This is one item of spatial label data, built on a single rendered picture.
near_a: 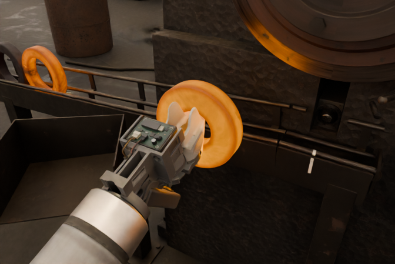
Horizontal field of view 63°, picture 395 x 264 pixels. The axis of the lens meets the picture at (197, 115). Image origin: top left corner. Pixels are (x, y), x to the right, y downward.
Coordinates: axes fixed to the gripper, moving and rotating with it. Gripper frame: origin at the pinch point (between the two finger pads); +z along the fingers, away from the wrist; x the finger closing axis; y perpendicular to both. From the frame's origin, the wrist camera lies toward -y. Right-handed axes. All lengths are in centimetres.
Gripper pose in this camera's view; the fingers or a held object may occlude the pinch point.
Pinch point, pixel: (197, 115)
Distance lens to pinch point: 55.0
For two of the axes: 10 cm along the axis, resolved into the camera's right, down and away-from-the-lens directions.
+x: -8.7, -2.6, 4.2
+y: -1.3, -7.0, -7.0
